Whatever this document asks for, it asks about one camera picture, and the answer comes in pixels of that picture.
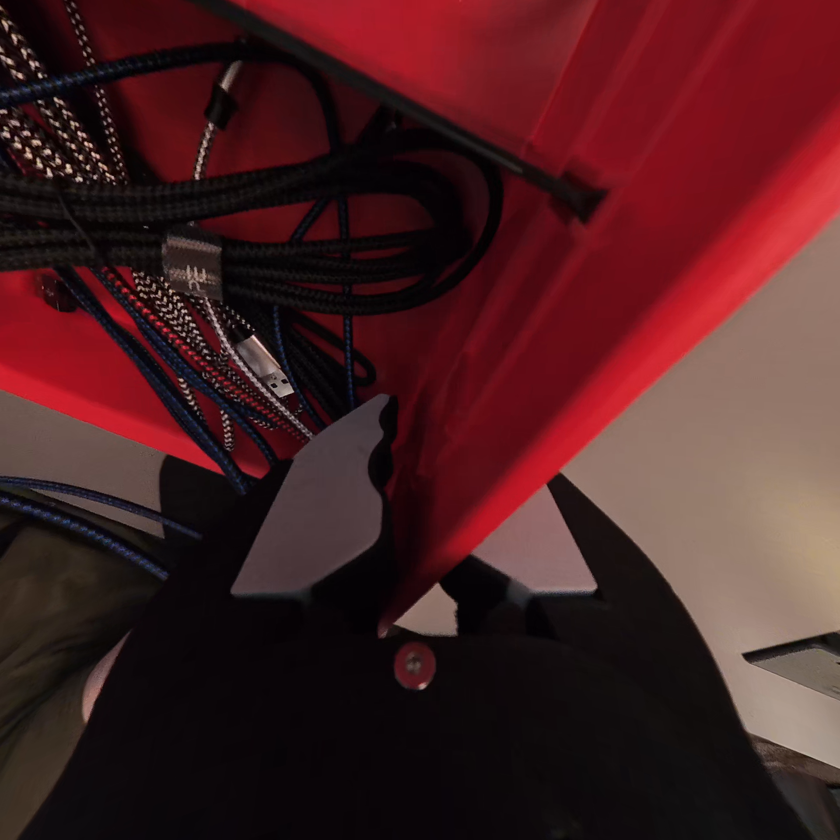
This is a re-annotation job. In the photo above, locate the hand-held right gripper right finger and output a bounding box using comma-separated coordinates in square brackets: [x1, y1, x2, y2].
[471, 486, 599, 595]

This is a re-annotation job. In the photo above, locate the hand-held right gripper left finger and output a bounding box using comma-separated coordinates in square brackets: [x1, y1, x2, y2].
[231, 394, 400, 599]

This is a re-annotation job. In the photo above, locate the red plastic bin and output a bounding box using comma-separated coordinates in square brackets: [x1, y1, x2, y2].
[0, 0, 840, 639]

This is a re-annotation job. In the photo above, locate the black white braided usb-c cable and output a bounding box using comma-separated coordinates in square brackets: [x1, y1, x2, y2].
[0, 0, 317, 455]

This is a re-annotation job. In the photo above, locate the blue braided cable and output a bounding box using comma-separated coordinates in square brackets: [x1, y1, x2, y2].
[0, 59, 379, 580]

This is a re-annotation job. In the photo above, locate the dark bin divider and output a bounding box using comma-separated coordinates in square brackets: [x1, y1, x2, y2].
[185, 0, 609, 225]

